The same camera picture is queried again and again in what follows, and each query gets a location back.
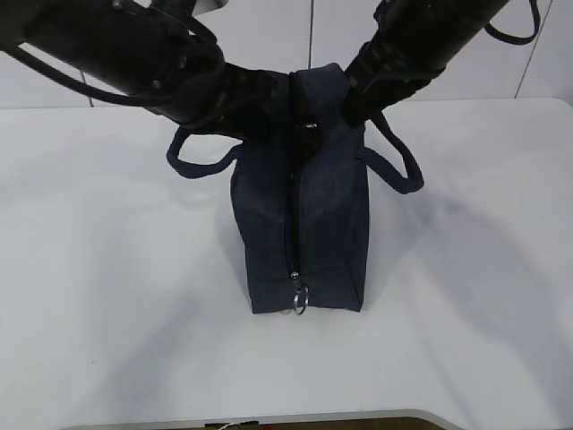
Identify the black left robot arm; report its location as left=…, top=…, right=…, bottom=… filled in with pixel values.
left=1, top=0, right=288, bottom=139

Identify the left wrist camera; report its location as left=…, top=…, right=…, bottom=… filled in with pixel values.
left=192, top=0, right=228, bottom=16

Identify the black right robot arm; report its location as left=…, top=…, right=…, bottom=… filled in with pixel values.
left=342, top=0, right=541, bottom=125

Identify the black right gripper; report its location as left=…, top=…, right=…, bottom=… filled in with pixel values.
left=342, top=42, right=439, bottom=125

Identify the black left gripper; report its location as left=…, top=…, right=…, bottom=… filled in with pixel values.
left=179, top=63, right=288, bottom=141

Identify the dark blue lunch bag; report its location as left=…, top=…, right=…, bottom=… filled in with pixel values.
left=167, top=64, right=423, bottom=314

